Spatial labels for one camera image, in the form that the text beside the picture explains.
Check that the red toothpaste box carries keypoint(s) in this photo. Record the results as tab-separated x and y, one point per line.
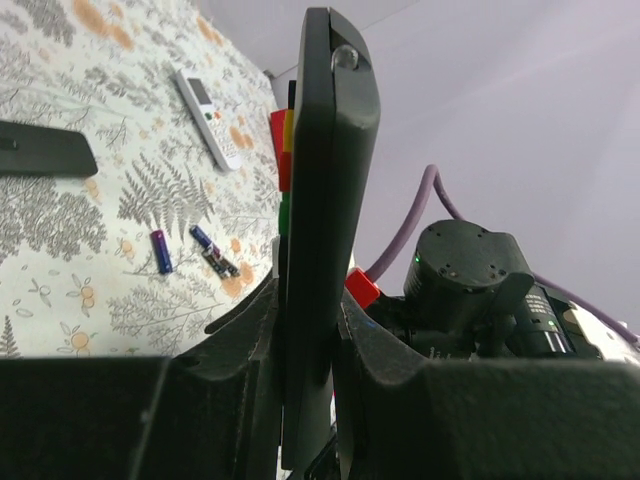
282	135

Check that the slim black remote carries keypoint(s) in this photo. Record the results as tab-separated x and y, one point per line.
29	150

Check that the black TV remote with buttons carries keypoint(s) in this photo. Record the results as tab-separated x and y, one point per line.
336	118

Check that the blue battery in pile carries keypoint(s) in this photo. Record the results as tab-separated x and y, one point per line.
202	239

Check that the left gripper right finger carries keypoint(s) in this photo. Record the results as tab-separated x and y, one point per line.
403	416

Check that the purple blue battery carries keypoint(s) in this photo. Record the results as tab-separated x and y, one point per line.
161	252

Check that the white air conditioner remote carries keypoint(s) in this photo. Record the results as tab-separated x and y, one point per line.
212	127

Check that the floral table mat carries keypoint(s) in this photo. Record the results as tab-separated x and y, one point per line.
79	276

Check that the black orange battery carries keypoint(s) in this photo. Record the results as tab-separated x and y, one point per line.
214	262
228	268

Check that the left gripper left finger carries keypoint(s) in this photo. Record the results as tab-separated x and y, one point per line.
213	412

